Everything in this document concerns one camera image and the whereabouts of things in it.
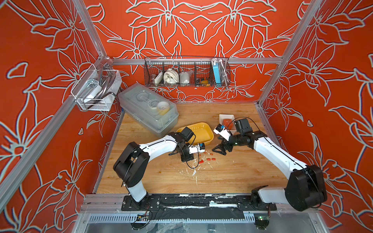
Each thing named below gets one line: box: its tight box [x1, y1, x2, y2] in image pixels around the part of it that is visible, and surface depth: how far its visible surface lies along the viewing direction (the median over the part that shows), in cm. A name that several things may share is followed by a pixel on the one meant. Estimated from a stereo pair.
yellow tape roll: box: [156, 100, 171, 116], surface depth 96 cm
